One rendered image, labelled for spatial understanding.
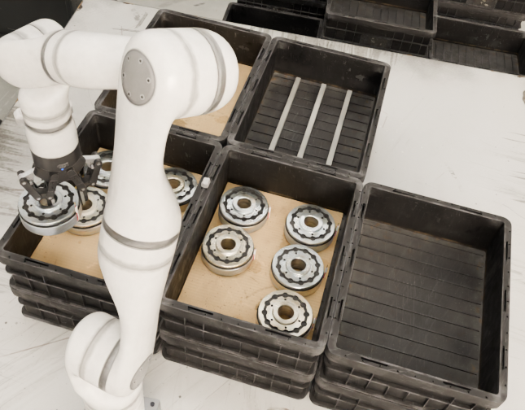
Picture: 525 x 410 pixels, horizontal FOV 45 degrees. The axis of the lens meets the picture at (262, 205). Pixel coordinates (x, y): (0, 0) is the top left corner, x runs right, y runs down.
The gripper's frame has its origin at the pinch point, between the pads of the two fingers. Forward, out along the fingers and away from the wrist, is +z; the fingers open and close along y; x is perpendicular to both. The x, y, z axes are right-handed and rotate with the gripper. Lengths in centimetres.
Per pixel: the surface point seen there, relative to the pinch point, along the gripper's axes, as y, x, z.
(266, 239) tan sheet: 35.5, -10.1, 16.8
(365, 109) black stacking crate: 76, 17, 17
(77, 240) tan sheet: 0.3, 3.4, 16.8
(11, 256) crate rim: -11.5, -3.5, 6.8
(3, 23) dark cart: 4, 168, 76
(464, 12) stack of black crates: 175, 88, 54
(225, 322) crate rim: 17.9, -29.3, 7.0
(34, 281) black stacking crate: -9.3, -5.7, 12.9
